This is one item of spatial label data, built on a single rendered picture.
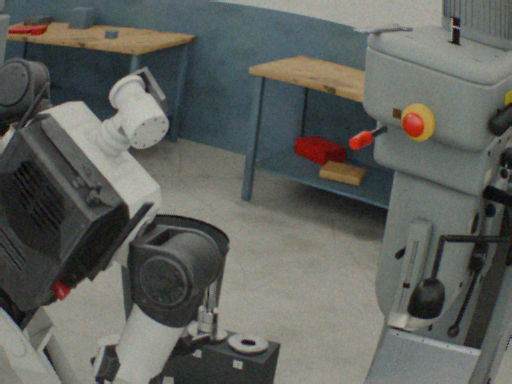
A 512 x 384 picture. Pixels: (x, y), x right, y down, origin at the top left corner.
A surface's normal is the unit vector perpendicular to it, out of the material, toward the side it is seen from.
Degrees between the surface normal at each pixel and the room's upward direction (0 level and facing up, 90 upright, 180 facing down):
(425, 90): 90
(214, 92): 90
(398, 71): 90
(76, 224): 84
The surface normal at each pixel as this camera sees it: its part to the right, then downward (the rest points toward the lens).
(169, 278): -0.26, 0.18
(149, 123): 0.48, 0.71
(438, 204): -0.49, 0.25
